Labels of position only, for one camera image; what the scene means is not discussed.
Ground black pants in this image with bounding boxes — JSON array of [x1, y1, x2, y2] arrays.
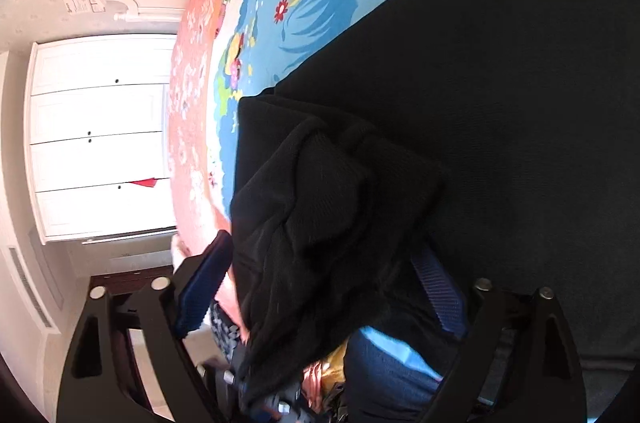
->
[[231, 0, 640, 423]]

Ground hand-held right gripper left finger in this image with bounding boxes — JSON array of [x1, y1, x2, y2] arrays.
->
[[56, 230, 236, 423]]

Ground gold patterned cloth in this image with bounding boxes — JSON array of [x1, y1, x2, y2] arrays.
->
[[302, 348, 351, 399]]

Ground pink floral quilt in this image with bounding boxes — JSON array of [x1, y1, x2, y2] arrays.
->
[[165, 0, 281, 339]]

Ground white wardrobe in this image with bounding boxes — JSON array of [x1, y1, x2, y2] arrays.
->
[[25, 34, 181, 245]]

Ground cartoon printed blue bed sheet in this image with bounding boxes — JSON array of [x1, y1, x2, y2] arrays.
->
[[207, 0, 608, 384]]

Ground person's blue jeans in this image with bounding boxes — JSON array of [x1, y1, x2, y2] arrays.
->
[[345, 328, 466, 423]]

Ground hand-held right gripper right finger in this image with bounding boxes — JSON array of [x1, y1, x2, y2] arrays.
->
[[410, 248, 586, 423]]

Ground white wall sticker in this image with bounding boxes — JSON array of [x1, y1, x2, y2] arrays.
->
[[62, 0, 106, 14]]

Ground dark patterned cloth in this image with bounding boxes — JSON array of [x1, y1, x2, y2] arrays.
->
[[210, 303, 252, 354]]

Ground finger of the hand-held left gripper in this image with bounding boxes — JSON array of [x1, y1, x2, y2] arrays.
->
[[200, 365, 311, 423]]

